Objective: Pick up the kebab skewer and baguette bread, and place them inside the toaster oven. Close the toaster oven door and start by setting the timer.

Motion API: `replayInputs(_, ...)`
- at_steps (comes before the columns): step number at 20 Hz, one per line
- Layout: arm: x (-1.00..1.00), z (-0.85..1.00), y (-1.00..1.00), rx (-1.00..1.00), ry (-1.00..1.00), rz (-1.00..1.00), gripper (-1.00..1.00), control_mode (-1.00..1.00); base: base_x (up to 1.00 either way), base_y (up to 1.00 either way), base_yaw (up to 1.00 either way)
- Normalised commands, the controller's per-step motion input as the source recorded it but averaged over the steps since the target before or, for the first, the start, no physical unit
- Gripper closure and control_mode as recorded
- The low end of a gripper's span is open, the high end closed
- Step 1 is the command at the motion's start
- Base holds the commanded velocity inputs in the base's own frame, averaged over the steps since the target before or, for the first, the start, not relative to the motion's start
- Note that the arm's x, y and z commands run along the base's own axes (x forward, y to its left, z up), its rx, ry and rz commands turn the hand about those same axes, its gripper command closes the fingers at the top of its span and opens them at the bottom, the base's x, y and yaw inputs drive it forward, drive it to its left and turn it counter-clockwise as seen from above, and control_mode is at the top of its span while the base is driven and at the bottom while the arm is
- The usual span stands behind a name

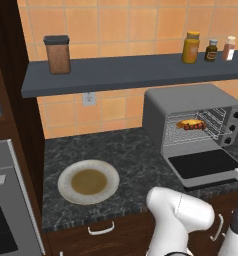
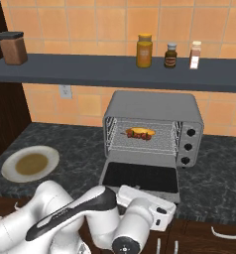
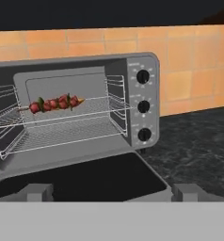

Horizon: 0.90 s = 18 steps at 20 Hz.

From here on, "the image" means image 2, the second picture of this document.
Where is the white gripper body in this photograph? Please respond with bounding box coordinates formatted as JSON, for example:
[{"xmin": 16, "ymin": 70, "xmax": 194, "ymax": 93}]
[{"xmin": 116, "ymin": 185, "xmax": 177, "ymax": 215}]

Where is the toaster oven glass door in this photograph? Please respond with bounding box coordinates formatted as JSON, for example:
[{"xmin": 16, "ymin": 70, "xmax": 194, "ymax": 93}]
[{"xmin": 98, "ymin": 160, "xmax": 181, "ymax": 204}]

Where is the kebab skewer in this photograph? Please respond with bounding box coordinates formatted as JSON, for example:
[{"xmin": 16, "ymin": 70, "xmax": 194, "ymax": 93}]
[{"xmin": 120, "ymin": 130, "xmax": 153, "ymax": 142}]

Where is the silver toaster oven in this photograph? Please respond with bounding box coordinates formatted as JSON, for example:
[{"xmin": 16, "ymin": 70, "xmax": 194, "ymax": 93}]
[{"xmin": 102, "ymin": 90, "xmax": 205, "ymax": 170}]

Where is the dark wood drawer front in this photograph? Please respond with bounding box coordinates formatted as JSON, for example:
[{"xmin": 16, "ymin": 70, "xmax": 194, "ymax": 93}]
[{"xmin": 183, "ymin": 219, "xmax": 236, "ymax": 254}]

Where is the white plate with brown centre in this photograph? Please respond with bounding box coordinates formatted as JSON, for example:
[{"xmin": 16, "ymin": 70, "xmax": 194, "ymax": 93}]
[{"xmin": 0, "ymin": 145, "xmax": 60, "ymax": 184}]

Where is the dark brown bottle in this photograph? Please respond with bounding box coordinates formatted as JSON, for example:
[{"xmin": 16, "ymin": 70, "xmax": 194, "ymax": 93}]
[{"xmin": 164, "ymin": 42, "xmax": 178, "ymax": 69}]

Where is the yellow jar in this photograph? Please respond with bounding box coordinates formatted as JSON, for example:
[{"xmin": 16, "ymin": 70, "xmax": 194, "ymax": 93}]
[{"xmin": 136, "ymin": 33, "xmax": 154, "ymax": 69}]

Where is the white and brown spice shaker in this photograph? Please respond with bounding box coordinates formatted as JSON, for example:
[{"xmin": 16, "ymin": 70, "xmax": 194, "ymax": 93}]
[{"xmin": 188, "ymin": 40, "xmax": 203, "ymax": 70}]

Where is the dark wood tall cabinet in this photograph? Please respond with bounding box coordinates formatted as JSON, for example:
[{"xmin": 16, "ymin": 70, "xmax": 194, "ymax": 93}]
[{"xmin": 0, "ymin": 0, "xmax": 33, "ymax": 166}]

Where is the brown jar with black lid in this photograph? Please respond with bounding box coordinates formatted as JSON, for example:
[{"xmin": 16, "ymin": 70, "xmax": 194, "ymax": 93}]
[{"xmin": 0, "ymin": 31, "xmax": 29, "ymax": 66}]

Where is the wire oven rack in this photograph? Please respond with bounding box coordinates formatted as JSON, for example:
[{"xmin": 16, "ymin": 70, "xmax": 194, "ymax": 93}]
[{"xmin": 105, "ymin": 116, "xmax": 183, "ymax": 156}]

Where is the white wall socket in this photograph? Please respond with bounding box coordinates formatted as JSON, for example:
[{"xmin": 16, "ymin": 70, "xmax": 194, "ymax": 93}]
[{"xmin": 58, "ymin": 84, "xmax": 73, "ymax": 100}]

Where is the dark grey wall shelf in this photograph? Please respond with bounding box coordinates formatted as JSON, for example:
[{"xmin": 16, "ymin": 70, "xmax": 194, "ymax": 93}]
[{"xmin": 0, "ymin": 53, "xmax": 236, "ymax": 94}]

